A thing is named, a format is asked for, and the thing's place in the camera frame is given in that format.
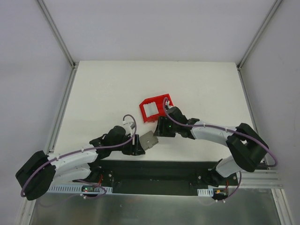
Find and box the right white cable duct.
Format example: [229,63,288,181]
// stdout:
[197,188,214,197]

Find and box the left white cable duct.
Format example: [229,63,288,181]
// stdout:
[47,184,113,195]

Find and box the left aluminium frame post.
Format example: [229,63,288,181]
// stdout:
[35,0,77,69]

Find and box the white cable duct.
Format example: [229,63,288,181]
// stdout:
[197,188,214,197]
[47,184,113,195]

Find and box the red plastic card tray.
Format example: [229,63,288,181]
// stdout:
[139,94,173,123]

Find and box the right table side rail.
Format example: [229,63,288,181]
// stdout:
[237,67,269,165]

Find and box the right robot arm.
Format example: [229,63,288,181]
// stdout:
[154,107,268,187]

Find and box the aluminium frame post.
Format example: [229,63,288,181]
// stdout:
[237,0,284,71]
[35,0,77,69]

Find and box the grey leather card holder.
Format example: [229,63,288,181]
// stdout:
[139,131,158,150]

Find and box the table side rail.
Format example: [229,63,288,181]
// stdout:
[44,64,78,154]
[237,67,269,165]

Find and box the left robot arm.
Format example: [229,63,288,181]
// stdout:
[15,126,145,201]

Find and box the right aluminium frame post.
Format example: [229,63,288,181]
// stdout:
[237,0,284,71]

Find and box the horizontal aluminium extrusion rail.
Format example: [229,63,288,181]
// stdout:
[240,170,283,189]

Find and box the left table side rail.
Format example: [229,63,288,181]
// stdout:
[44,64,78,154]

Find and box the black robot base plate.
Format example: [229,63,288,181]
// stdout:
[70,160,241,196]

